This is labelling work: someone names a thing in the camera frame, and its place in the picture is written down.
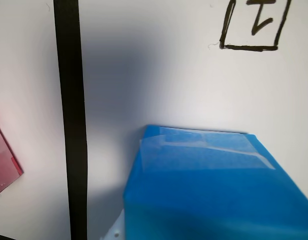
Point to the plain white paper sheet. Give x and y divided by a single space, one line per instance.
26 75

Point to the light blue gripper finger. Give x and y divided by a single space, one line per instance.
117 228

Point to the blue box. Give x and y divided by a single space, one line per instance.
206 195

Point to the white paper with drawn square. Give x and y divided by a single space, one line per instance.
194 87

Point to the black mat with WRO print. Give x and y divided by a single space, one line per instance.
71 100

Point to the red box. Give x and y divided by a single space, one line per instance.
4 162

